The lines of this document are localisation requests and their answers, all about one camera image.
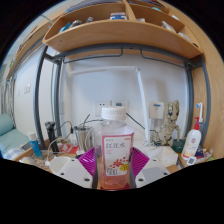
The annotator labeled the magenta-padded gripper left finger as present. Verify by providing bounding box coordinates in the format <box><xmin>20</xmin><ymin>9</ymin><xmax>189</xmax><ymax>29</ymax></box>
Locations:
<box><xmin>57</xmin><ymin>146</ymin><xmax>100</xmax><ymax>190</ymax></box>

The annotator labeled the tree creature figurine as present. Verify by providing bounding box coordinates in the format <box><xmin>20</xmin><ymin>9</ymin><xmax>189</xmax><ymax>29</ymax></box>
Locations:
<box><xmin>155</xmin><ymin>99</ymin><xmax>183</xmax><ymax>148</ymax></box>

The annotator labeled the white wall box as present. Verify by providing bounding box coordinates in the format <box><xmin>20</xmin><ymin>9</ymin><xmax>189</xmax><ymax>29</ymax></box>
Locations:
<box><xmin>148</xmin><ymin>101</ymin><xmax>165</xmax><ymax>120</ymax></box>

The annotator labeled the clear pink drink bottle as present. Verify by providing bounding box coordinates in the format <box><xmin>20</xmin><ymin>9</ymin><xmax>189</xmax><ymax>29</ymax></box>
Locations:
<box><xmin>93</xmin><ymin>105</ymin><xmax>136</xmax><ymax>191</ymax></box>

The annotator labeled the wooden shelf unit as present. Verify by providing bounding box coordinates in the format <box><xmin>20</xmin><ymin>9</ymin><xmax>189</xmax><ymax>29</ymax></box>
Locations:
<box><xmin>5</xmin><ymin>0</ymin><xmax>205</xmax><ymax>62</ymax></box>

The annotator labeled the white desk lamp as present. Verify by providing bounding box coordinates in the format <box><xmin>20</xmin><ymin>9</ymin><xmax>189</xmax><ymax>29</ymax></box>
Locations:
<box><xmin>67</xmin><ymin>65</ymin><xmax>152</xmax><ymax>145</ymax></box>

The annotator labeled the white plastic bag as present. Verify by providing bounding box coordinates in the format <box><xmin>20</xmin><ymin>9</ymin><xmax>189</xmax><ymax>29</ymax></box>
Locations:
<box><xmin>143</xmin><ymin>144</ymin><xmax>180</xmax><ymax>168</ymax></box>

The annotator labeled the stainless steel cup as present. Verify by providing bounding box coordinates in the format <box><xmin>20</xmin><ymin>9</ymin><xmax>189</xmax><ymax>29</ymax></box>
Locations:
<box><xmin>73</xmin><ymin>123</ymin><xmax>95</xmax><ymax>153</ymax></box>

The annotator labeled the grey metal desk frame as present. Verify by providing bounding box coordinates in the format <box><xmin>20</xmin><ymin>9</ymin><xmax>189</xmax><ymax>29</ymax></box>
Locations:
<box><xmin>33</xmin><ymin>42</ymin><xmax>212</xmax><ymax>150</ymax></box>

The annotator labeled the clear spray bottle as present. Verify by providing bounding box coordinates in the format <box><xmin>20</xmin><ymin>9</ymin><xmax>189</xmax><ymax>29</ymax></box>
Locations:
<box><xmin>194</xmin><ymin>101</ymin><xmax>205</xmax><ymax>134</ymax></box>

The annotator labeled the white pump bottle red cap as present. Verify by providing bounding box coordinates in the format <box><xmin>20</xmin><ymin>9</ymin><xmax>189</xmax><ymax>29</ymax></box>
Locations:
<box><xmin>181</xmin><ymin>116</ymin><xmax>203</xmax><ymax>161</ymax></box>

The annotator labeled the teal bed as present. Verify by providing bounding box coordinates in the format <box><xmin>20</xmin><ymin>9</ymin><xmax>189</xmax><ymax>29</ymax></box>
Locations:
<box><xmin>0</xmin><ymin>113</ymin><xmax>30</xmax><ymax>158</ymax></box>

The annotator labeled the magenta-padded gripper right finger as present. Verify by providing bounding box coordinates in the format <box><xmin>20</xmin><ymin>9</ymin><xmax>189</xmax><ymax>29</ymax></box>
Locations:
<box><xmin>129</xmin><ymin>147</ymin><xmax>172</xmax><ymax>189</ymax></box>

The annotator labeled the black electric shaver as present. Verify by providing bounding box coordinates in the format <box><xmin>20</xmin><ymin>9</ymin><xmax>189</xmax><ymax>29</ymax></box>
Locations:
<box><xmin>44</xmin><ymin>121</ymin><xmax>60</xmax><ymax>153</ymax></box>

